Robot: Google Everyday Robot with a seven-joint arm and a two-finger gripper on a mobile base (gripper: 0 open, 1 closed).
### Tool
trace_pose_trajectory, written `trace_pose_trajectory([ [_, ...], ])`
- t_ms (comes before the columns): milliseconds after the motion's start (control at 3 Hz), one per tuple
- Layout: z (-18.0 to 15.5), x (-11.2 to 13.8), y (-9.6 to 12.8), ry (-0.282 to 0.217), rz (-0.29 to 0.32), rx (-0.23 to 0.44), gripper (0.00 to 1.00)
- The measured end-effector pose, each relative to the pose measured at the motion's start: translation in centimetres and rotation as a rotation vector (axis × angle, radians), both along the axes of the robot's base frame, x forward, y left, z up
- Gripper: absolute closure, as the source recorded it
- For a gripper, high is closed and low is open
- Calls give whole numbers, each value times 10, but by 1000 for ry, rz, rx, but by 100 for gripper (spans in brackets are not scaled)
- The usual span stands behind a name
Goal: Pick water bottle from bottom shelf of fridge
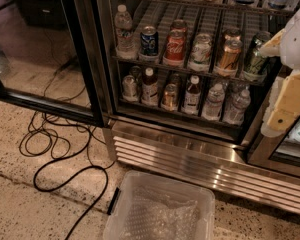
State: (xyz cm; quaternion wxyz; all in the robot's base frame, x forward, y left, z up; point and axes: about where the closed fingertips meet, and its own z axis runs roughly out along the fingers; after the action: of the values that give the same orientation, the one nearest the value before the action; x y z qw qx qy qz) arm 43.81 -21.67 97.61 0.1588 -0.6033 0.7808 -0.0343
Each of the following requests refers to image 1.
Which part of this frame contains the dark can behind silver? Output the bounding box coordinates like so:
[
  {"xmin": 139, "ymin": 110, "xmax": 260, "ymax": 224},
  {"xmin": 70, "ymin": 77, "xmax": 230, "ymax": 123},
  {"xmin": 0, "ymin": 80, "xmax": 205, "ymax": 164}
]
[{"xmin": 129, "ymin": 65, "xmax": 142, "ymax": 82}]

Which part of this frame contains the white green soda can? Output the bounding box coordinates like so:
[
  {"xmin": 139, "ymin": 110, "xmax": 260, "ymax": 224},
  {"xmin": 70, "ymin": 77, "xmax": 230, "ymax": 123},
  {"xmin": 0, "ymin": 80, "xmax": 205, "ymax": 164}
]
[{"xmin": 187, "ymin": 33, "xmax": 212, "ymax": 72}]

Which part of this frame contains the clear plastic storage bin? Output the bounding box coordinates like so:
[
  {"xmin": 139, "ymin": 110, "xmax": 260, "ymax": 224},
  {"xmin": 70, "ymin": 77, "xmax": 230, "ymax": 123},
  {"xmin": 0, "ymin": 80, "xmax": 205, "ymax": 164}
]
[{"xmin": 103, "ymin": 171, "xmax": 215, "ymax": 240}]

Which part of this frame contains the water bottle middle shelf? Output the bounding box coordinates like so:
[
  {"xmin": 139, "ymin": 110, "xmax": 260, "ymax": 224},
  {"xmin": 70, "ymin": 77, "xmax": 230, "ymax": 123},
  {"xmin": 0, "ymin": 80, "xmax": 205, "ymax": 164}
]
[{"xmin": 114, "ymin": 4, "xmax": 136, "ymax": 59}]

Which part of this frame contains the silver can bottom shelf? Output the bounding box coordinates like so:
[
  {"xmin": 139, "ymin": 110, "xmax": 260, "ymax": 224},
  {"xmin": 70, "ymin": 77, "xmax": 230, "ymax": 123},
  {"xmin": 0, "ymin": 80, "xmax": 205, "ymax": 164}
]
[{"xmin": 122, "ymin": 75, "xmax": 138, "ymax": 102}]

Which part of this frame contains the stainless steel glass-door fridge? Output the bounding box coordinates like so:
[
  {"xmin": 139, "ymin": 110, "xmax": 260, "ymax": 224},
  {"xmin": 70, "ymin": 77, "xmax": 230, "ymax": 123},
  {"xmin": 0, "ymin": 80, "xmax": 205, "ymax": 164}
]
[{"xmin": 71, "ymin": 0, "xmax": 300, "ymax": 218}]

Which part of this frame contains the brown tea bottle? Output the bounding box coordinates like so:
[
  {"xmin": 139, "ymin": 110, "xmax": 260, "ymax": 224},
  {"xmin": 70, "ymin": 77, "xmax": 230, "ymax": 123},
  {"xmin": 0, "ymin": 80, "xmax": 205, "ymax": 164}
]
[
  {"xmin": 182, "ymin": 75, "xmax": 201, "ymax": 114},
  {"xmin": 141, "ymin": 68, "xmax": 158, "ymax": 106}
]

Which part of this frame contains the black cable on floor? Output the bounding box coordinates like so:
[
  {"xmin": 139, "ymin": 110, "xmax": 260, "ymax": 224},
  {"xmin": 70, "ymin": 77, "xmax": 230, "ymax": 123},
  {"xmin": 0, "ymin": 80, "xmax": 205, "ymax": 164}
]
[{"xmin": 18, "ymin": 55, "xmax": 117, "ymax": 240}]

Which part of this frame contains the open glass fridge door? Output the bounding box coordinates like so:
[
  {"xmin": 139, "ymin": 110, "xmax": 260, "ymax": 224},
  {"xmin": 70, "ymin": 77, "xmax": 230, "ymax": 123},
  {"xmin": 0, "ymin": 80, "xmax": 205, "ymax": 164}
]
[{"xmin": 0, "ymin": 0, "xmax": 104, "ymax": 127}]

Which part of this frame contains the brown tea bottle left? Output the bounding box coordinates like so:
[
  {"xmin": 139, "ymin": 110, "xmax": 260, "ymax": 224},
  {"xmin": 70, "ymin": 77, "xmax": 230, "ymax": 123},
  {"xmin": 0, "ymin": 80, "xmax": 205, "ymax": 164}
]
[{"xmin": 141, "ymin": 68, "xmax": 158, "ymax": 106}]

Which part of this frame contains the green can front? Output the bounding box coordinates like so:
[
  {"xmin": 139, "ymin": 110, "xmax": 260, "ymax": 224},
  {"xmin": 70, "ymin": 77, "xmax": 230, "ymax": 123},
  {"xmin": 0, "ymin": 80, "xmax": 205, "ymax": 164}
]
[{"xmin": 243, "ymin": 31, "xmax": 271, "ymax": 82}]

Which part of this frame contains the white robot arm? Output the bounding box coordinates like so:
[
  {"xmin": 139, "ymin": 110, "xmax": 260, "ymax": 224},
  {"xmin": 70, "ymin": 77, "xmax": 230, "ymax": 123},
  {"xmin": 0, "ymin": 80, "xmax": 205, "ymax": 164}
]
[{"xmin": 260, "ymin": 8, "xmax": 300, "ymax": 138}]

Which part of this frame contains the water bottle bottom right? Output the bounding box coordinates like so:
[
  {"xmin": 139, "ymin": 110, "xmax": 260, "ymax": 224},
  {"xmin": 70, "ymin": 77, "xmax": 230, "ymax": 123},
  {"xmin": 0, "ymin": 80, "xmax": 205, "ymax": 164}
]
[{"xmin": 222, "ymin": 89, "xmax": 251, "ymax": 125}]

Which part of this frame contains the gold can bottom shelf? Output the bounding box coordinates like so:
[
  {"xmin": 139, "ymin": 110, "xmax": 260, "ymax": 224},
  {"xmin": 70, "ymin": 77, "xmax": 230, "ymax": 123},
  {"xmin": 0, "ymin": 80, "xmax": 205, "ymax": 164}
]
[{"xmin": 161, "ymin": 84, "xmax": 178, "ymax": 111}]

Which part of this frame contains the brown can behind gold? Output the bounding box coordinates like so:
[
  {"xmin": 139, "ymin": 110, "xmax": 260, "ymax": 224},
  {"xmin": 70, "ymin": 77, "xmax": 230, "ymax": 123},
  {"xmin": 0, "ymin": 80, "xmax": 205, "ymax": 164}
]
[{"xmin": 223, "ymin": 28, "xmax": 242, "ymax": 41}]

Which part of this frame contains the water bottle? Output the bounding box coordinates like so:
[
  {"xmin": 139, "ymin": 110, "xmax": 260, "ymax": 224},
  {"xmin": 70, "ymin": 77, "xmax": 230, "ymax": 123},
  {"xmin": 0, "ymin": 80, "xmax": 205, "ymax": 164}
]
[
  {"xmin": 201, "ymin": 83, "xmax": 225, "ymax": 121},
  {"xmin": 222, "ymin": 89, "xmax": 251, "ymax": 125}
]

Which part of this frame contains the dark cabinet behind door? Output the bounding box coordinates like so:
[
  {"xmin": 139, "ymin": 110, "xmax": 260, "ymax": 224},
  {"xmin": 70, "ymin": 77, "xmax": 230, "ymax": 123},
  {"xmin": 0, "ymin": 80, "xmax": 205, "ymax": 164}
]
[{"xmin": 14, "ymin": 0, "xmax": 67, "ymax": 29}]

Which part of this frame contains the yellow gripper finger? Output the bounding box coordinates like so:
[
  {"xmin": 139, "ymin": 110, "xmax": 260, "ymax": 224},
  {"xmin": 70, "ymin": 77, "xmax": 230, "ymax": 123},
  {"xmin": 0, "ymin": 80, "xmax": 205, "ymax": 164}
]
[
  {"xmin": 260, "ymin": 29, "xmax": 285, "ymax": 57},
  {"xmin": 261, "ymin": 70, "xmax": 300, "ymax": 138}
]

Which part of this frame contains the red can behind Coke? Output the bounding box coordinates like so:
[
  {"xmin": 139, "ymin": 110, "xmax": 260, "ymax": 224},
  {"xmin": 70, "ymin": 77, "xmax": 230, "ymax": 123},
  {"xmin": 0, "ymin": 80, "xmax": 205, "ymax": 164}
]
[{"xmin": 170, "ymin": 19, "xmax": 188, "ymax": 34}]

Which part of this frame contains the gold soda can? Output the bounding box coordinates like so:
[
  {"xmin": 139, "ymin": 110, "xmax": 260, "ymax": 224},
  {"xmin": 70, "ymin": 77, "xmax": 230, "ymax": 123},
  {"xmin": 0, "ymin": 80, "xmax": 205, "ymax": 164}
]
[{"xmin": 213, "ymin": 39, "xmax": 243, "ymax": 77}]

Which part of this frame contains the red Coca-Cola can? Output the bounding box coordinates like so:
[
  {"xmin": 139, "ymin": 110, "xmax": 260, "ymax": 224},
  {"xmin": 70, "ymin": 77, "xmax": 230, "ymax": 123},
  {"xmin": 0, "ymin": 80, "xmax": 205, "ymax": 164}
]
[{"xmin": 163, "ymin": 29, "xmax": 186, "ymax": 66}]

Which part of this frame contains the blue Pepsi can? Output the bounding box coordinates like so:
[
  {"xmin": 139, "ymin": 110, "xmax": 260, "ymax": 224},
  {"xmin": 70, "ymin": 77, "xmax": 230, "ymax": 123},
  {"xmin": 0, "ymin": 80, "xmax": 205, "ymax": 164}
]
[{"xmin": 139, "ymin": 25, "xmax": 159, "ymax": 61}]

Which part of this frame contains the brown tea bottle right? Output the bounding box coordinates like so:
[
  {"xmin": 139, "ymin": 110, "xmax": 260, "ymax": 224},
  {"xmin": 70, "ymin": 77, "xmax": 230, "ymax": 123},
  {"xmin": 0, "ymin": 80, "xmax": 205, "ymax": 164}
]
[{"xmin": 182, "ymin": 75, "xmax": 201, "ymax": 114}]

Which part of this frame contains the water bottle bottom left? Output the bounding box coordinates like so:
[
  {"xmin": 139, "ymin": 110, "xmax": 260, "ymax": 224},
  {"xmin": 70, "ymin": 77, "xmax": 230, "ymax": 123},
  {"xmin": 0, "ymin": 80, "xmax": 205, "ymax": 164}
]
[{"xmin": 201, "ymin": 83, "xmax": 225, "ymax": 121}]

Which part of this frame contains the dark can behind gold bottom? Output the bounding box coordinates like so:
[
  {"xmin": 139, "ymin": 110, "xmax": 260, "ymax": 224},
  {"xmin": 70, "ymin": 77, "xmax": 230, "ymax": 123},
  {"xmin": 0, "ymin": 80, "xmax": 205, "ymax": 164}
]
[{"xmin": 168, "ymin": 73, "xmax": 182, "ymax": 87}]

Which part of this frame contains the bubble wrap sheet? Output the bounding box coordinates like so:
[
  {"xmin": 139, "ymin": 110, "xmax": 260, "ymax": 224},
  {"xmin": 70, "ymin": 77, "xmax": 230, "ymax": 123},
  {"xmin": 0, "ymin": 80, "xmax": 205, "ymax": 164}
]
[{"xmin": 119, "ymin": 187, "xmax": 199, "ymax": 240}]

